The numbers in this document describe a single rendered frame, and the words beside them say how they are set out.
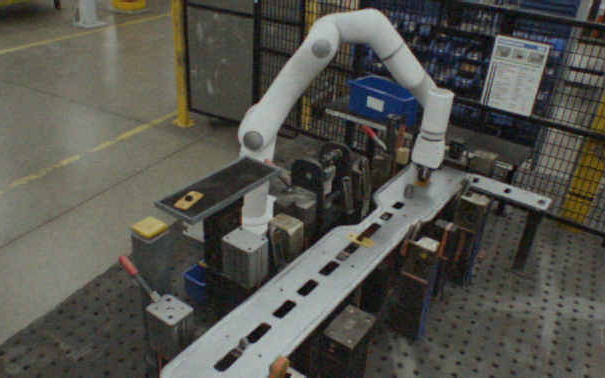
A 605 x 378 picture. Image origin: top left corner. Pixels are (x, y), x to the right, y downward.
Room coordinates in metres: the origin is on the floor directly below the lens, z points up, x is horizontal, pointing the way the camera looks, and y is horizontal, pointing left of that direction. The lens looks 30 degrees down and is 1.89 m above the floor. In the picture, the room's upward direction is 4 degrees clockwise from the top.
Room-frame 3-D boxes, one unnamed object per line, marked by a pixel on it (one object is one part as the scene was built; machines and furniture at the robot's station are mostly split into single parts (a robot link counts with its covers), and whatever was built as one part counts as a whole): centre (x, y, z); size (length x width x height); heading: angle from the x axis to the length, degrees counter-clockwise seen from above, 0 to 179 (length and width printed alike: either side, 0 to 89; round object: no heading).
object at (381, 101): (2.26, -0.32, 1.10); 0.30 x 0.17 x 0.13; 49
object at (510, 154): (2.16, -0.47, 1.02); 0.90 x 0.22 x 0.03; 58
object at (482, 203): (1.52, -0.56, 0.87); 0.12 x 0.09 x 0.35; 58
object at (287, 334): (1.27, -0.16, 1.00); 1.38 x 0.22 x 0.02; 148
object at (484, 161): (1.85, -0.67, 0.88); 0.08 x 0.08 x 0.36; 58
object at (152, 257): (1.05, 0.38, 0.92); 0.08 x 0.08 x 0.44; 58
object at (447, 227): (1.43, -0.45, 0.84); 0.11 x 0.08 x 0.29; 58
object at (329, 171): (1.48, -0.04, 0.94); 0.18 x 0.13 x 0.49; 148
